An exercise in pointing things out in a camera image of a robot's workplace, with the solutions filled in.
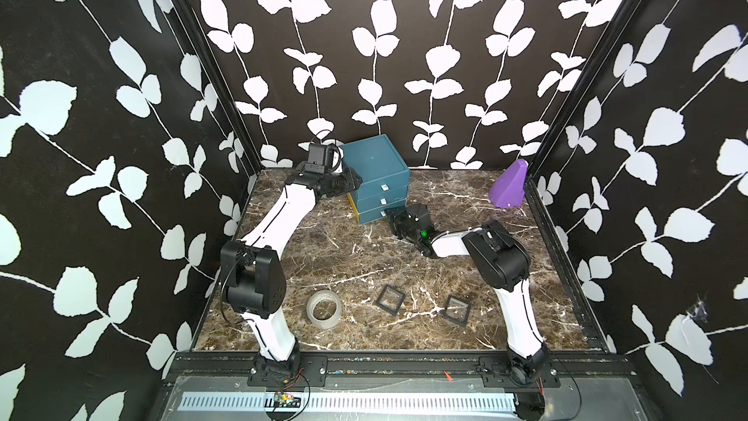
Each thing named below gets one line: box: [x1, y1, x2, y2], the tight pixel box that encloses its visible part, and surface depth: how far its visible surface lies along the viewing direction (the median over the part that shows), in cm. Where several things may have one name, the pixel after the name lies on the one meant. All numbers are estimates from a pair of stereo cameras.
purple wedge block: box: [488, 158, 529, 208], surface depth 104 cm
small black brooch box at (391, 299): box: [374, 284, 407, 317], surface depth 88 cm
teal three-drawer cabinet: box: [339, 133, 412, 225], surface depth 97 cm
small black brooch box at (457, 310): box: [443, 294, 472, 328], surface depth 86 cm
